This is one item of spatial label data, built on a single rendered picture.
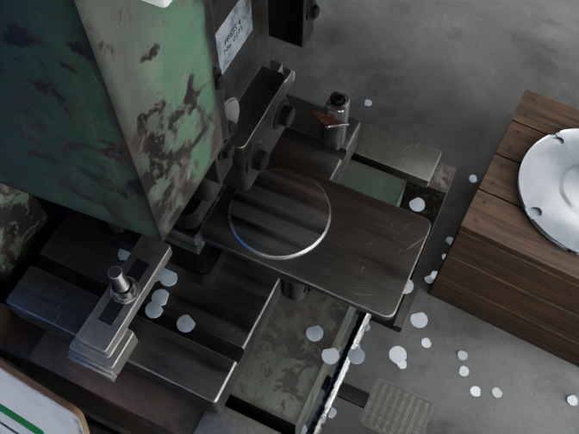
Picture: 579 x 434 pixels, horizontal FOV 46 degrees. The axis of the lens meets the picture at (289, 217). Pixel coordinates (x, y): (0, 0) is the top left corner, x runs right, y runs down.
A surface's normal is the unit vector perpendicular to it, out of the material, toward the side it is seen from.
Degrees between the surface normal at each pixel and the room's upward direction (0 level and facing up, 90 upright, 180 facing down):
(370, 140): 0
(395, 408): 0
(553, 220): 0
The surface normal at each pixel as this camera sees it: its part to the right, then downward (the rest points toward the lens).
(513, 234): 0.00, -0.47
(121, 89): 0.91, 0.37
